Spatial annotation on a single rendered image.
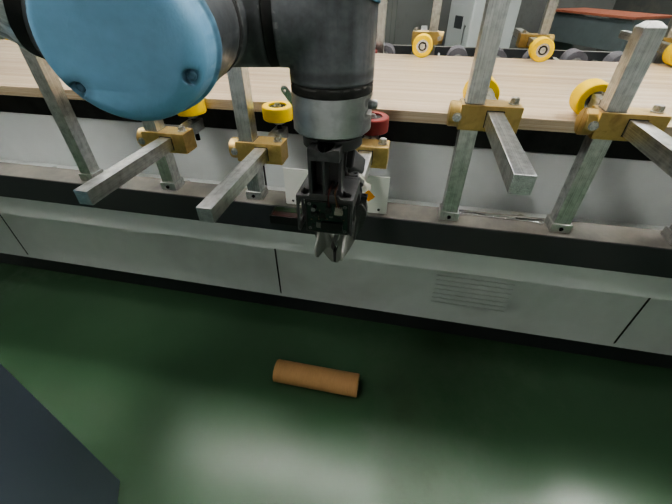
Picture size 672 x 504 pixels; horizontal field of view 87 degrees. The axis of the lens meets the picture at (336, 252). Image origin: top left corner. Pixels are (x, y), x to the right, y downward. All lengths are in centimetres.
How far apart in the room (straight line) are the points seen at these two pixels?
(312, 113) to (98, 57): 20
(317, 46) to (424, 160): 73
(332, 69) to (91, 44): 20
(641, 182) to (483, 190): 39
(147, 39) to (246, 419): 121
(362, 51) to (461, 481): 117
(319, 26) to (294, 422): 116
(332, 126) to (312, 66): 6
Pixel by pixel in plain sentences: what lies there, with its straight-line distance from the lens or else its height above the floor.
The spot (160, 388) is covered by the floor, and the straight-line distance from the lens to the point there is 150.
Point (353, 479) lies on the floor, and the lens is 124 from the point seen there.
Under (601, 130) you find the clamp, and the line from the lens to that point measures 87.
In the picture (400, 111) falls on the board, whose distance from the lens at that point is 97.
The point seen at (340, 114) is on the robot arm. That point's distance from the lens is 39.
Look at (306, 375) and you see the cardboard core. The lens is 130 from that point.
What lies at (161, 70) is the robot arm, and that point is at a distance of 25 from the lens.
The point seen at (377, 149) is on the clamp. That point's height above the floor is 87.
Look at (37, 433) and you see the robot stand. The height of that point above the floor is 43.
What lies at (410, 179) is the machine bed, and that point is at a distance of 109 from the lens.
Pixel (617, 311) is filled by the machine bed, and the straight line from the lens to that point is 153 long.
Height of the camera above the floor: 117
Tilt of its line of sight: 39 degrees down
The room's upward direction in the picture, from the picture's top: straight up
